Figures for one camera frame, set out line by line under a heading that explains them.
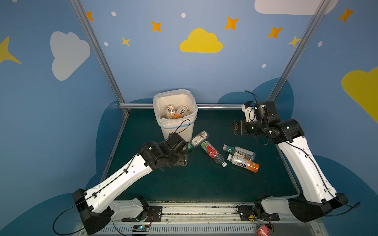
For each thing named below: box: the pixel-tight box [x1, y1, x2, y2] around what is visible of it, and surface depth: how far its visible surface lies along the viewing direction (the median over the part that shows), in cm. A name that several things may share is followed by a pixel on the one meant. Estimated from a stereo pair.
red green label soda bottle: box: [200, 141, 228, 168], surface depth 95 cm
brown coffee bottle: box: [166, 105, 175, 116], surface depth 95 cm
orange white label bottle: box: [227, 151, 260, 174], surface depth 90 cm
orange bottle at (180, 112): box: [170, 104, 189, 119], surface depth 92 cm
